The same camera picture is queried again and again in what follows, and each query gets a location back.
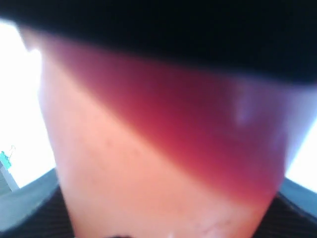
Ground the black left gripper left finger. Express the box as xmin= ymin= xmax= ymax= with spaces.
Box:
xmin=0 ymin=169 xmax=317 ymax=238

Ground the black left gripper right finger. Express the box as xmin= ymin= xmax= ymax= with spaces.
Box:
xmin=0 ymin=0 xmax=317 ymax=85

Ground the red sauce squeeze bottle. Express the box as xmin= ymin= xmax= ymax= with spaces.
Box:
xmin=21 ymin=28 xmax=317 ymax=238

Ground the teal binder clip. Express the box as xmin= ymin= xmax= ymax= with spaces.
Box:
xmin=0 ymin=145 xmax=16 ymax=171

